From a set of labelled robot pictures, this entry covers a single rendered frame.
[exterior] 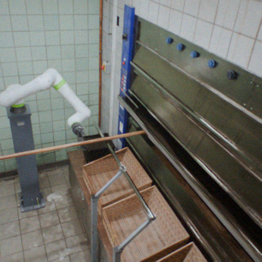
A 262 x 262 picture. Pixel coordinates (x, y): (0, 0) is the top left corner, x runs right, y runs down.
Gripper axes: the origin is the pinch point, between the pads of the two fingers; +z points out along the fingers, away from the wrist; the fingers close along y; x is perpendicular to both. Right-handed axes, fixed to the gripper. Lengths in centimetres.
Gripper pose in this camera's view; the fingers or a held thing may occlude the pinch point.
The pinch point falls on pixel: (84, 142)
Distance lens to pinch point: 240.4
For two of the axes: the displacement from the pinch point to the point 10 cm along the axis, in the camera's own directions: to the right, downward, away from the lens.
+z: 3.9, 5.1, -7.7
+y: -0.7, 8.5, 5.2
